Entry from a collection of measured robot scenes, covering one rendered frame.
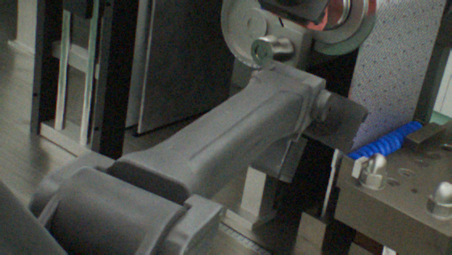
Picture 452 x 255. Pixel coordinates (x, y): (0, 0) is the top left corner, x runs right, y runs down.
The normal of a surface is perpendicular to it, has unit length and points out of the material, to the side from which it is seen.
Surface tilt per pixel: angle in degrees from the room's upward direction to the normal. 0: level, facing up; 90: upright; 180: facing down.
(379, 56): 90
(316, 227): 90
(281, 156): 66
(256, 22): 90
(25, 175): 0
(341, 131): 61
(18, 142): 0
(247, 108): 6
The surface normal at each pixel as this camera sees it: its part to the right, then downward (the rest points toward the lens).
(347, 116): -0.44, -0.24
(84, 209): -0.09, -0.35
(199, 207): 0.27, -0.90
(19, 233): 0.93, 0.31
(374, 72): 0.78, 0.37
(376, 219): -0.59, 0.22
